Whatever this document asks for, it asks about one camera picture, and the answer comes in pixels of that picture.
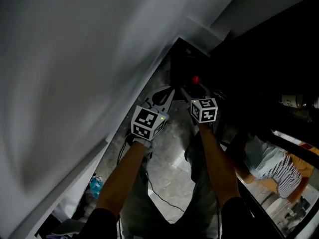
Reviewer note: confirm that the black cabinet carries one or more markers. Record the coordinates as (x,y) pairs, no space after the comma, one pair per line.
(261,66)

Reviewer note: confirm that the person's black shirt torso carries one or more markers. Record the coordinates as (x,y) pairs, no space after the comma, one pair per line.
(239,220)

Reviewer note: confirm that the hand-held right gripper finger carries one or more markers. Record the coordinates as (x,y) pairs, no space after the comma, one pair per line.
(208,93)
(188,96)

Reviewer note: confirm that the person's right forearm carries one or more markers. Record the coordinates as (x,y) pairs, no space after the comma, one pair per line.
(219,165)

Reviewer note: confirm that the bottle with green cap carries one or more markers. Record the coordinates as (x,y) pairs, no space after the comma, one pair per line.
(302,114)

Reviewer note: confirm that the blue plastic object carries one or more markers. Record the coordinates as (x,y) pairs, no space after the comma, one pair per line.
(96,185)

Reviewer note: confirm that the person's leg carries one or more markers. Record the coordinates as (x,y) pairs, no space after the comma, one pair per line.
(204,188)
(144,208)

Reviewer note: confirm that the person's left forearm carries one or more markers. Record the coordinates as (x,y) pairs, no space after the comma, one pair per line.
(119,180)

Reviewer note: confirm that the person's left leg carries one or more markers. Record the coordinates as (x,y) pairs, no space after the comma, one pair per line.
(144,208)

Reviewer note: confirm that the black framed glass cabinet door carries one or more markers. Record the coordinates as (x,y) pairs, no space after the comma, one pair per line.
(289,142)

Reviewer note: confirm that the clear white-capped bottle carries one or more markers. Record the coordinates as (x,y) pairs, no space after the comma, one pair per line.
(291,101)

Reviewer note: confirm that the person's right leg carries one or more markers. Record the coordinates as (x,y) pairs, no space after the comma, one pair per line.
(204,188)

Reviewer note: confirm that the white crumpled cloth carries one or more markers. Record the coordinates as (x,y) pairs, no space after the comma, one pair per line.
(264,155)

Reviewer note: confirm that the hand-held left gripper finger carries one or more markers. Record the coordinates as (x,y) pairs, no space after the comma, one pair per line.
(152,94)
(169,102)

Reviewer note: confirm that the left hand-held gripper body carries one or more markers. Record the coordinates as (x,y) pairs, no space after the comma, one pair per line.
(147,123)

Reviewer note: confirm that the red-capped dark bottle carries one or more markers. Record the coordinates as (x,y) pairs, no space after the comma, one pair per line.
(196,79)

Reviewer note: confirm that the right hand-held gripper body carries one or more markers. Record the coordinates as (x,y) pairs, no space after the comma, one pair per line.
(204,111)

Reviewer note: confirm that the grey chair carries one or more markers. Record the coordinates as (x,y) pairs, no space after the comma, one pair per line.
(69,226)

